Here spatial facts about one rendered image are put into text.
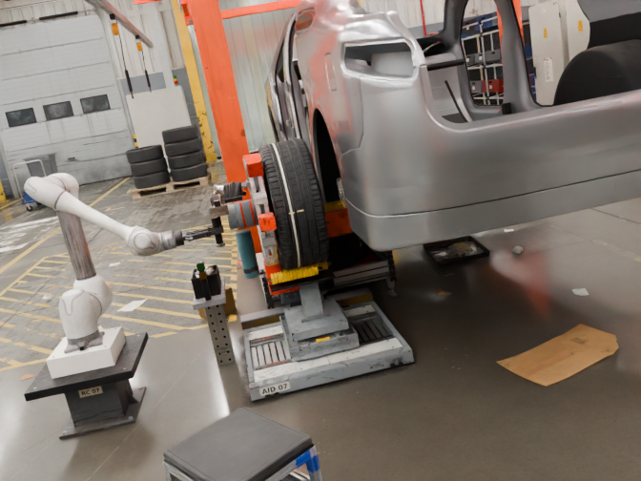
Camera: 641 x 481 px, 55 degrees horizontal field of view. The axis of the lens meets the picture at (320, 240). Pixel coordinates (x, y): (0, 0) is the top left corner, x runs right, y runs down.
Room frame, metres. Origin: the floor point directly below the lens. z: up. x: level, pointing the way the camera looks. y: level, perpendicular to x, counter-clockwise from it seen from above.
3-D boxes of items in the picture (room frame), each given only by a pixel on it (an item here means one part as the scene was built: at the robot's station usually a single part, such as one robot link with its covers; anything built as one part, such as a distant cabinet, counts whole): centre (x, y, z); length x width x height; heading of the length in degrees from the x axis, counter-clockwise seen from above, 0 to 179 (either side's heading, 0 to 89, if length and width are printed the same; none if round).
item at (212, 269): (3.22, 0.65, 0.51); 0.20 x 0.14 x 0.13; 6
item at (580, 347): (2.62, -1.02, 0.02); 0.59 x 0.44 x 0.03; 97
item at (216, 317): (3.29, 0.66, 0.21); 0.10 x 0.10 x 0.42; 7
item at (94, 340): (2.90, 1.25, 0.42); 0.22 x 0.18 x 0.06; 13
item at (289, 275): (3.05, 0.16, 0.51); 0.29 x 0.06 x 0.06; 97
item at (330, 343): (3.18, 0.11, 0.13); 0.50 x 0.36 x 0.10; 7
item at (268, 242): (3.16, 0.28, 0.85); 0.54 x 0.07 x 0.54; 7
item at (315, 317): (3.18, 0.11, 0.32); 0.40 x 0.30 x 0.28; 7
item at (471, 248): (4.53, -1.01, 0.02); 0.52 x 0.42 x 0.04; 1
